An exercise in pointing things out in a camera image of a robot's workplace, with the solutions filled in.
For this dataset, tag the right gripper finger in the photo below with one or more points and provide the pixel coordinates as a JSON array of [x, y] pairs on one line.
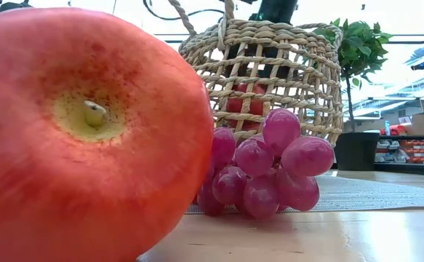
[[271, 62], [240, 61]]

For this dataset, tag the woven wicker basket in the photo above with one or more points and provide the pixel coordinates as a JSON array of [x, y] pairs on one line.
[[270, 31]]

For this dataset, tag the dark red apple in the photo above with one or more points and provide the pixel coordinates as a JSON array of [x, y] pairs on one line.
[[257, 106]]

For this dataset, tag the red orange peach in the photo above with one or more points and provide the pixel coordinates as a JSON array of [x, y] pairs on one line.
[[88, 163]]

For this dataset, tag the purple grape bunch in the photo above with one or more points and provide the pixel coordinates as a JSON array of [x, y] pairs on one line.
[[255, 156]]

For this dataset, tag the green potted plant black pot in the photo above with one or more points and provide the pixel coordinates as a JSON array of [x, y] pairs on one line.
[[357, 151]]

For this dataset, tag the blue bottle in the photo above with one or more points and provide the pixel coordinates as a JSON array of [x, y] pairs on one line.
[[387, 128]]

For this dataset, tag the red container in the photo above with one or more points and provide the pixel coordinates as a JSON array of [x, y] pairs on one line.
[[399, 130]]

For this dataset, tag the grey woven placemat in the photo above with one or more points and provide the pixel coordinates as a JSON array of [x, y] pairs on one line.
[[379, 193]]

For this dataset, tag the shelf with red bins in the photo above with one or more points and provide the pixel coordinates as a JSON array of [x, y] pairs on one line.
[[422, 151]]

